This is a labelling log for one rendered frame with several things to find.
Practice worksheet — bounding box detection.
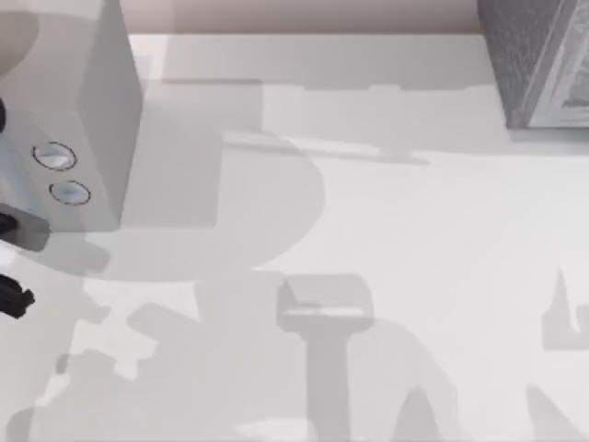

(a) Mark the small round microwave knob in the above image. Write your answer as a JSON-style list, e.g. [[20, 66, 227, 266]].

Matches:
[[48, 180, 92, 206]]

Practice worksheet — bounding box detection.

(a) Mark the pale microwave oven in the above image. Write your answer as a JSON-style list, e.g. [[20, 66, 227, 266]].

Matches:
[[0, 0, 144, 234]]

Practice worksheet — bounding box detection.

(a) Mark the large round microwave knob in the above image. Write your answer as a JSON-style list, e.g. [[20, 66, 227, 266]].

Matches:
[[31, 141, 78, 172]]

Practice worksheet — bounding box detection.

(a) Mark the grey cabinet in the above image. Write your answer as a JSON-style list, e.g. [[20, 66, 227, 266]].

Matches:
[[477, 0, 589, 131]]

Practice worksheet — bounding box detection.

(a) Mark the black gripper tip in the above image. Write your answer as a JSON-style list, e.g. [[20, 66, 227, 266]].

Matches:
[[0, 273, 36, 320]]

